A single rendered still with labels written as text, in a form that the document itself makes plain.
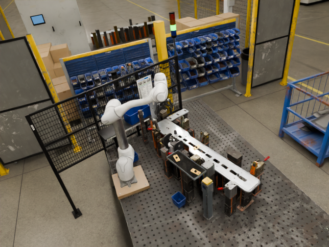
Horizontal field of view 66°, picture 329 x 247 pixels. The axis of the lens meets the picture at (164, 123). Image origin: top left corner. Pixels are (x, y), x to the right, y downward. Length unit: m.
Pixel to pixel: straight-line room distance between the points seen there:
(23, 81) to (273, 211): 3.49
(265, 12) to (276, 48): 0.82
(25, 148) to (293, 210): 3.87
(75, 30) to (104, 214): 6.43
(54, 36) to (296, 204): 7.86
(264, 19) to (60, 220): 4.52
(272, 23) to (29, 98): 4.25
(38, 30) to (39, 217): 6.12
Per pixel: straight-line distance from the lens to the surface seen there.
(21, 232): 3.91
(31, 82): 4.10
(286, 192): 2.71
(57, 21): 8.74
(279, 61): 5.73
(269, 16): 5.18
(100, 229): 3.44
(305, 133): 4.38
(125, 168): 2.59
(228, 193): 2.23
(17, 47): 3.96
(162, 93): 1.92
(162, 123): 3.02
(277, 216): 2.52
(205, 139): 2.73
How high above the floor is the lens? 2.71
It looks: 35 degrees down
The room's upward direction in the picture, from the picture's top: 8 degrees counter-clockwise
